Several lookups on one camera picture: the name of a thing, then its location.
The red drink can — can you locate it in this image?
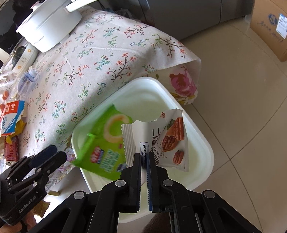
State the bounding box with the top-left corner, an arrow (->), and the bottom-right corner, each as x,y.
4,136 -> 19,166

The yellow snack wrapper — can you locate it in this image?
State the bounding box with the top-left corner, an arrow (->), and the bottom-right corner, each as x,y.
5,119 -> 27,144

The green snack bag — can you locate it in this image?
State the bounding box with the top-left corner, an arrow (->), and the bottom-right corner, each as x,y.
73,105 -> 133,180

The milk carton red blue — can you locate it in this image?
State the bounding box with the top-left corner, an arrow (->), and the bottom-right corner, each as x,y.
1,100 -> 26,136

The white pecan snack bag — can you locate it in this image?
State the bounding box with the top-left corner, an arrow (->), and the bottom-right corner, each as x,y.
122,109 -> 189,172

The clear plastic bottle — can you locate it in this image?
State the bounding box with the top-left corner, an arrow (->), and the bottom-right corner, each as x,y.
17,68 -> 38,95

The person right hand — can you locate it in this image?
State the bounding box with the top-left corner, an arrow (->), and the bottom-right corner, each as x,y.
1,215 -> 36,233

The small orange tomato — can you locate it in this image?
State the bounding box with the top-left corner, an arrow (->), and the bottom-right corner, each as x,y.
2,90 -> 9,101
0,103 -> 5,112

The white flower-print bowl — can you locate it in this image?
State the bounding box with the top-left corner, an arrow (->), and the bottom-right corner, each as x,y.
12,43 -> 38,77

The dark green pumpkin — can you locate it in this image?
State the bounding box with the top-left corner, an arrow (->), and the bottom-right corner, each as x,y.
12,46 -> 26,68

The floral tablecloth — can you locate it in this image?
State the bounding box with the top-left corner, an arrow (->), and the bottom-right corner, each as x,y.
19,7 -> 201,190

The white electric cooking pot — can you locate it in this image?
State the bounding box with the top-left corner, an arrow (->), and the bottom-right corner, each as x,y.
16,0 -> 94,53

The black microwave oven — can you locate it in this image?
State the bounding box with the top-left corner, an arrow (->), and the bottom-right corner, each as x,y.
1,0 -> 36,54

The grey refrigerator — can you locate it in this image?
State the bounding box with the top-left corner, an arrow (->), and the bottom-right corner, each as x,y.
108,0 -> 254,40

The lower cardboard box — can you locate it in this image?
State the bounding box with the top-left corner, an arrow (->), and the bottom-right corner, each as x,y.
250,0 -> 286,62

